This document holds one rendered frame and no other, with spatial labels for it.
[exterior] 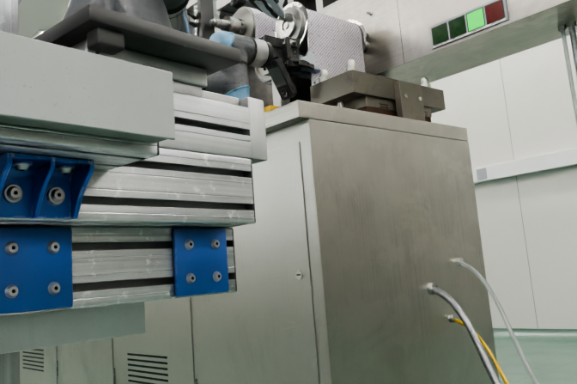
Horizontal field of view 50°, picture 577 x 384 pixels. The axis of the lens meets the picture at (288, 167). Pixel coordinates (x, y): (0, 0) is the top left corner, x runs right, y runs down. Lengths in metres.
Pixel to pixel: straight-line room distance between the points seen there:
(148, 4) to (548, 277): 3.76
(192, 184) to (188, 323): 1.03
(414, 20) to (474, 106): 2.66
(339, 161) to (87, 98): 0.93
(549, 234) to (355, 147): 2.93
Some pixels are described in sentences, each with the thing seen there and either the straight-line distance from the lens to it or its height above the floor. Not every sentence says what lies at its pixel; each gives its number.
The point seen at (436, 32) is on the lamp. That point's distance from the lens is 1.93.
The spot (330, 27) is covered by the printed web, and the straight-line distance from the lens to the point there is 1.93.
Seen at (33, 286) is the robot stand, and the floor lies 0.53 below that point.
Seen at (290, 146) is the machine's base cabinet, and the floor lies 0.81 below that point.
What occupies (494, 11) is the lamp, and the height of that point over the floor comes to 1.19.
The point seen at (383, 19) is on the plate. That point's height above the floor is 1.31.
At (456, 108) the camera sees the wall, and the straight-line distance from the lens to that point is 4.70.
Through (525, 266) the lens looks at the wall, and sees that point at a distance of 4.38.
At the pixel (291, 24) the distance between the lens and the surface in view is 1.87.
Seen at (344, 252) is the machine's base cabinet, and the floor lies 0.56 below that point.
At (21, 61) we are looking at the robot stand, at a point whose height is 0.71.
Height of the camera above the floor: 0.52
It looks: 10 degrees up
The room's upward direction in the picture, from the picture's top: 5 degrees counter-clockwise
